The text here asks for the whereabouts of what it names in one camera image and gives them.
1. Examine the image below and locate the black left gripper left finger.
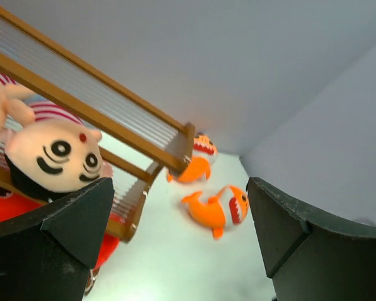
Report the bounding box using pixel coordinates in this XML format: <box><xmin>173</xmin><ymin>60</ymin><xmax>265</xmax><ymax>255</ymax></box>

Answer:
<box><xmin>0</xmin><ymin>177</ymin><xmax>115</xmax><ymax>300</ymax></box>

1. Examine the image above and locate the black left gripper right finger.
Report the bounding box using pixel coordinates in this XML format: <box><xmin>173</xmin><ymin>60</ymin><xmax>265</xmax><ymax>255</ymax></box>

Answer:
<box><xmin>246</xmin><ymin>177</ymin><xmax>376</xmax><ymax>301</ymax></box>

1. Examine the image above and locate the orange shark plush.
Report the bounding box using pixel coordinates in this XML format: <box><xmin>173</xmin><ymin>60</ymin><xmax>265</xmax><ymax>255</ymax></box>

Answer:
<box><xmin>180</xmin><ymin>185</ymin><xmax>250</xmax><ymax>240</ymax></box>
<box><xmin>166</xmin><ymin>132</ymin><xmax>218</xmax><ymax>184</ymax></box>

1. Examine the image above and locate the boy doll table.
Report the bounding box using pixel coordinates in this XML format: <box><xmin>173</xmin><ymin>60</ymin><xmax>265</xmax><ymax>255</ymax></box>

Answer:
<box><xmin>4</xmin><ymin>97</ymin><xmax>113</xmax><ymax>201</ymax></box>

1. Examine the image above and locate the boy doll black hair front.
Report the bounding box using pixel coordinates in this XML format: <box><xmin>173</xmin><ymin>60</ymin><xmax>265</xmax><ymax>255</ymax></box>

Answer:
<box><xmin>0</xmin><ymin>72</ymin><xmax>36</xmax><ymax>135</ymax></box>

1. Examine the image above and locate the brown wooden toy shelf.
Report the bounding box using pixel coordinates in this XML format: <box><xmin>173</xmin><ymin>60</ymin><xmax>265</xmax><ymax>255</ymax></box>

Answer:
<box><xmin>0</xmin><ymin>6</ymin><xmax>195</xmax><ymax>242</ymax></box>

